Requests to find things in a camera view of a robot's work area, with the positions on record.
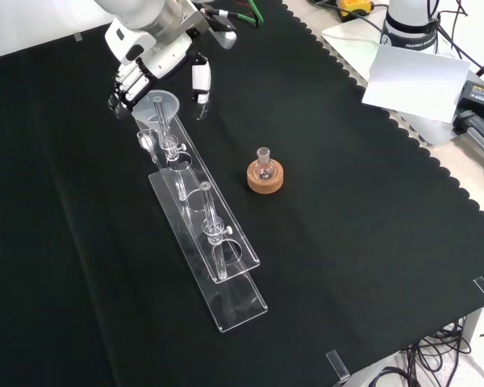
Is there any green cable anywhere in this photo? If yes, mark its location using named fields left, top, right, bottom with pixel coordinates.
left=221, top=0, right=265, bottom=28

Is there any clear acrylic funnel stand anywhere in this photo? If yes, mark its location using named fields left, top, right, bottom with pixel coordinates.
left=133, top=95, right=269, bottom=334

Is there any black power adapter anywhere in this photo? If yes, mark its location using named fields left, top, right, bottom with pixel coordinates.
left=457, top=79, right=484, bottom=122

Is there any black bench cloth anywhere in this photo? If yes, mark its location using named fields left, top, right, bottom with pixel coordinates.
left=0, top=0, right=484, bottom=387

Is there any cork ring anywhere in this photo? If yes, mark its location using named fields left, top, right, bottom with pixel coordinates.
left=247, top=160, right=286, bottom=195

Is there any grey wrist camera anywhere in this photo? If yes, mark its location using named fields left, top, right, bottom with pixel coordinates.
left=203, top=6, right=238, bottom=50

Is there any black floor cable bundle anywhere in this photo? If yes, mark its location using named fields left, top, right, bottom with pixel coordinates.
left=370, top=316, right=484, bottom=387

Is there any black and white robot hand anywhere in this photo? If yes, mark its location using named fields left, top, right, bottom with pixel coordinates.
left=104, top=22, right=214, bottom=121

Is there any translucent plastic funnel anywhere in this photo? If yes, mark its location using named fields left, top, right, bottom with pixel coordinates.
left=129, top=90, right=181, bottom=138

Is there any small round-bottom glass flask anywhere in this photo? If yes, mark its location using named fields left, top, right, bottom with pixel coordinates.
left=254, top=147, right=276, bottom=181

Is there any black handled tool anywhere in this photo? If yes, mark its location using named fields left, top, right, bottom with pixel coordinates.
left=453, top=109, right=484, bottom=163

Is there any white paper sheet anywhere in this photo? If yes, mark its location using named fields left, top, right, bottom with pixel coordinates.
left=361, top=44, right=472, bottom=124

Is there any yellow stop button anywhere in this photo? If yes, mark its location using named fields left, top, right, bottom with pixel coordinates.
left=337, top=0, right=376, bottom=22

